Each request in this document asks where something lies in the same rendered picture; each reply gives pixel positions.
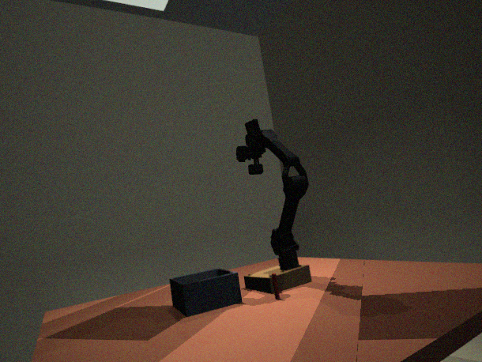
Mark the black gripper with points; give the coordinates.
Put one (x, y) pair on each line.
(256, 168)

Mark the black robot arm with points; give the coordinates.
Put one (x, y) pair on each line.
(295, 187)

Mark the dark red peg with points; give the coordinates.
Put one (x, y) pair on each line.
(275, 285)

